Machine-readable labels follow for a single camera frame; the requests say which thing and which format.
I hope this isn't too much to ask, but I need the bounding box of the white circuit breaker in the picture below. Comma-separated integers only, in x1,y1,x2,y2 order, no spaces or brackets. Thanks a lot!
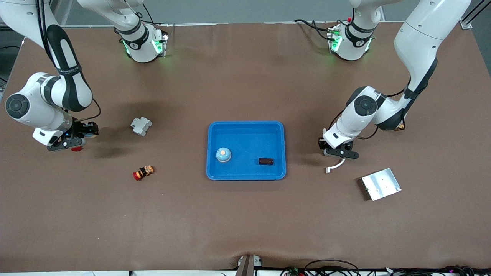
130,117,153,137

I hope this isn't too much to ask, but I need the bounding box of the red emergency stop yellow collar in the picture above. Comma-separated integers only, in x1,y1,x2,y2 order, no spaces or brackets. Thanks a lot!
133,165,155,181

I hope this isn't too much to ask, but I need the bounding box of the silver metal plate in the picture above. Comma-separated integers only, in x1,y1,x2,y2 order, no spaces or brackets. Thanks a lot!
361,168,402,201

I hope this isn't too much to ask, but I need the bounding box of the blue plastic tray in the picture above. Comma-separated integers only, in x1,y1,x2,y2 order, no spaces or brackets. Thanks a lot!
206,121,287,181

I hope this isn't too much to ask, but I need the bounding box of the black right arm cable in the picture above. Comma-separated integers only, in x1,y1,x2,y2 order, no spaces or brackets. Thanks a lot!
36,0,101,123

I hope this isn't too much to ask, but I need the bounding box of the white curved plastic bracket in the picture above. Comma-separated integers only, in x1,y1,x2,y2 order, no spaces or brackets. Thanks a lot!
326,158,346,174

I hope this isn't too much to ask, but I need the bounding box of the black looped cable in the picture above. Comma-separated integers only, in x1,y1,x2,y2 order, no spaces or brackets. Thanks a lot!
305,260,360,276

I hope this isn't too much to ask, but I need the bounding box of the black base cable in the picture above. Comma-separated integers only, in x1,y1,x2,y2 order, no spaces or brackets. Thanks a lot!
132,2,155,24
293,18,335,41

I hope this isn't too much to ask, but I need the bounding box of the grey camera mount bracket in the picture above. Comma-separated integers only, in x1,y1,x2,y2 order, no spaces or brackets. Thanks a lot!
235,254,264,276

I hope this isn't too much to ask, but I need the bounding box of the black cable bundle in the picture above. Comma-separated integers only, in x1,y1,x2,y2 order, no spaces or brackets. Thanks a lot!
361,264,491,276

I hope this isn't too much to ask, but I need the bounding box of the aluminium frame profile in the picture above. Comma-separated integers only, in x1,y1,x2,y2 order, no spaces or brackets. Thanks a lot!
461,0,491,30

